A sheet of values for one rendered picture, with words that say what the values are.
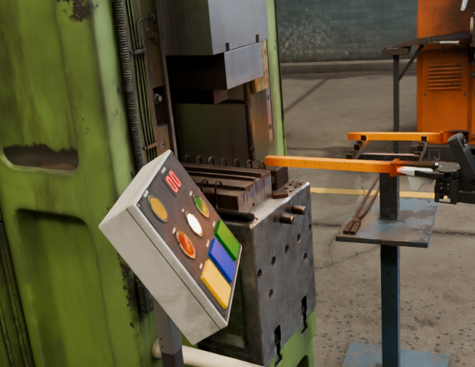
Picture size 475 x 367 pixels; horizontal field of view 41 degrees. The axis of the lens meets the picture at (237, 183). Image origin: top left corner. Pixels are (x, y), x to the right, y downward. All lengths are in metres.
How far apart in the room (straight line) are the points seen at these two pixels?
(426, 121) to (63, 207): 3.99
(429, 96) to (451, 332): 2.66
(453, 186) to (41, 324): 1.20
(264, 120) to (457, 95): 3.26
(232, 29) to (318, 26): 7.86
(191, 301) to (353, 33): 8.41
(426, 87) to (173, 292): 4.27
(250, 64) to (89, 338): 0.90
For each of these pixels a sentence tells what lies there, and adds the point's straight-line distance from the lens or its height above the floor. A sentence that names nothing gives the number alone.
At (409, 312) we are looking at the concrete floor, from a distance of 3.09.
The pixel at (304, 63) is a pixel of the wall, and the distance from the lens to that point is 9.62.
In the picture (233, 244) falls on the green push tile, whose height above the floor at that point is 1.00.
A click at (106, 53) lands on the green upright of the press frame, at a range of 1.49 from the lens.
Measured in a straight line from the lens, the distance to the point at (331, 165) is 1.69.
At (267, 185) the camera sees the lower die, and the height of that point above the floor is 0.95.
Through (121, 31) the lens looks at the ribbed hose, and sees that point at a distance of 1.50.
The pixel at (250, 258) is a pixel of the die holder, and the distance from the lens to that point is 1.73.
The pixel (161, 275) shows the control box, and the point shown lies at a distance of 1.13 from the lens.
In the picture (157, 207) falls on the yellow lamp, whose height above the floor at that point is 1.17.
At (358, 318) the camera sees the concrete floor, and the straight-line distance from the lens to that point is 3.03.
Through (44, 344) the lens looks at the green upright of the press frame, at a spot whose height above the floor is 0.57.
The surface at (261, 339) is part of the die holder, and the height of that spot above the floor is 0.57.
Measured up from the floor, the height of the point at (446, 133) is 0.96.
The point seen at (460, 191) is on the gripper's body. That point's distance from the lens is 1.61.
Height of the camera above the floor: 1.56
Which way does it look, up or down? 19 degrees down
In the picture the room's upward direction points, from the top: 5 degrees counter-clockwise
